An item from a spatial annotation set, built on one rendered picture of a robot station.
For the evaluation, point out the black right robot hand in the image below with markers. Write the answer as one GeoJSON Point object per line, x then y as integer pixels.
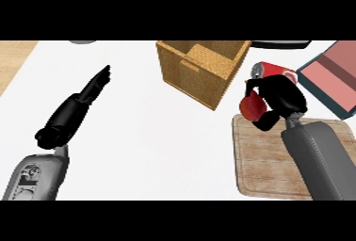
{"type": "Point", "coordinates": [283, 94]}

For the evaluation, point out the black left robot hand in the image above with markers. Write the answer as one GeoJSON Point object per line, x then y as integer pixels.
{"type": "Point", "coordinates": [70, 116]}

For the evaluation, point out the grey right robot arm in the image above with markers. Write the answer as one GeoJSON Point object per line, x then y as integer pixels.
{"type": "Point", "coordinates": [320, 160]}

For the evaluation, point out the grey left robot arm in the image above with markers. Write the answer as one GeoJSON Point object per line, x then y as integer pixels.
{"type": "Point", "coordinates": [39, 179]}

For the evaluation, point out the pink box with dark rim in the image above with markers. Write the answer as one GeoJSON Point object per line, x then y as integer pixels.
{"type": "Point", "coordinates": [335, 78]}

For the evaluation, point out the wooden cutting board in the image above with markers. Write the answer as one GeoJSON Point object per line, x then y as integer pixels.
{"type": "Point", "coordinates": [265, 166]}

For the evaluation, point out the red can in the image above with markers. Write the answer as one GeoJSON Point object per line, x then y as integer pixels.
{"type": "Point", "coordinates": [276, 69]}

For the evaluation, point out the black flat object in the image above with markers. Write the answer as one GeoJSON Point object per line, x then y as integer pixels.
{"type": "Point", "coordinates": [280, 44]}

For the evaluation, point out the grey round object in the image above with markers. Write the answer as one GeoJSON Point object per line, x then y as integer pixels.
{"type": "Point", "coordinates": [84, 41]}

